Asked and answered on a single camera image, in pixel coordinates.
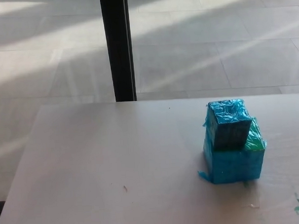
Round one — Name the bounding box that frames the small blue taped cube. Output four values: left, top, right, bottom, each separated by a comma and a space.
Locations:
204, 98, 254, 152

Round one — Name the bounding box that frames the black window frame post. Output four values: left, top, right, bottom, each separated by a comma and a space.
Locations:
98, 0, 138, 103

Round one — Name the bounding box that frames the big blue green taped cube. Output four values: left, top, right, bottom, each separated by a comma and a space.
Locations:
194, 115, 270, 186

